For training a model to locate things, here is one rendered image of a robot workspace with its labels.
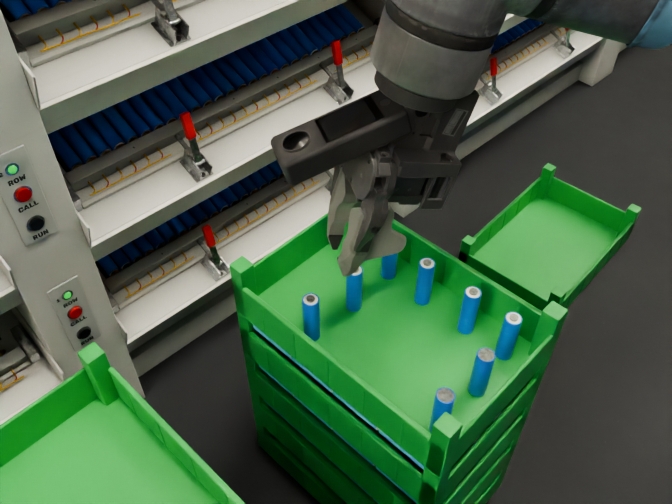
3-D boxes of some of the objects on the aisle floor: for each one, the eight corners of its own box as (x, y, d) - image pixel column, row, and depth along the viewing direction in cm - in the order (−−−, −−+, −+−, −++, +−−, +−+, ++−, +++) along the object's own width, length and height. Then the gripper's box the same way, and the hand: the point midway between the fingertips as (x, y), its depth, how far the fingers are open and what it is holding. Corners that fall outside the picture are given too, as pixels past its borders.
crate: (550, 328, 118) (561, 298, 112) (455, 269, 127) (460, 239, 122) (629, 238, 133) (642, 207, 127) (539, 192, 143) (547, 162, 137)
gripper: (500, 116, 54) (414, 299, 68) (447, 48, 61) (379, 225, 75) (404, 109, 51) (334, 302, 65) (360, 39, 58) (305, 225, 72)
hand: (335, 251), depth 68 cm, fingers open, 3 cm apart
